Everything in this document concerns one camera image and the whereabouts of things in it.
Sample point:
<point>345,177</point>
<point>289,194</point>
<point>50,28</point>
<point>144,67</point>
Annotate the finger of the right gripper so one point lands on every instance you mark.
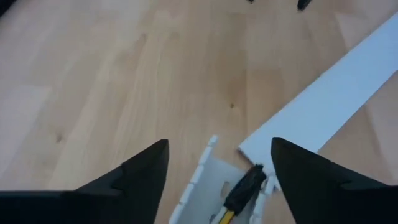
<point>303,3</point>

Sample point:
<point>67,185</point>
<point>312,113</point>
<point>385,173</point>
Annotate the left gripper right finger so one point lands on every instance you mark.
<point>326,199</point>

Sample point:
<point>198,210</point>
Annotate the white duct cover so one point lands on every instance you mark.
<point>326,105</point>

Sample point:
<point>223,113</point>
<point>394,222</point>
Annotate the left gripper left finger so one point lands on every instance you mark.
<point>109,202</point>

